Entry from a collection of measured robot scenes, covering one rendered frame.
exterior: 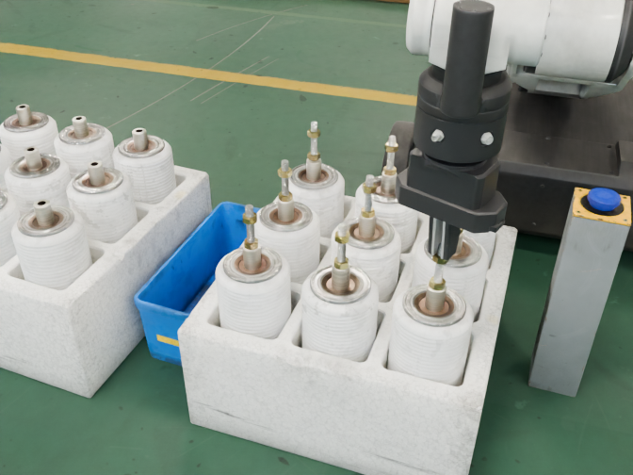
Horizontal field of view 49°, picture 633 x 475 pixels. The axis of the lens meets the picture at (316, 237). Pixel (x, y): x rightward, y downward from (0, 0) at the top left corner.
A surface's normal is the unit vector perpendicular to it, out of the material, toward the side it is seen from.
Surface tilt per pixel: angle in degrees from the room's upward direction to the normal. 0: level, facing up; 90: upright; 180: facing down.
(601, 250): 90
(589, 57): 101
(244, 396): 90
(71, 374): 90
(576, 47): 91
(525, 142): 0
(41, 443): 0
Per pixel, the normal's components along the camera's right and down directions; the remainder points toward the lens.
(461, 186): -0.62, 0.45
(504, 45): -0.25, 0.56
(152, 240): 0.93, 0.22
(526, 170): -0.20, -0.17
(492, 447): 0.00, -0.82
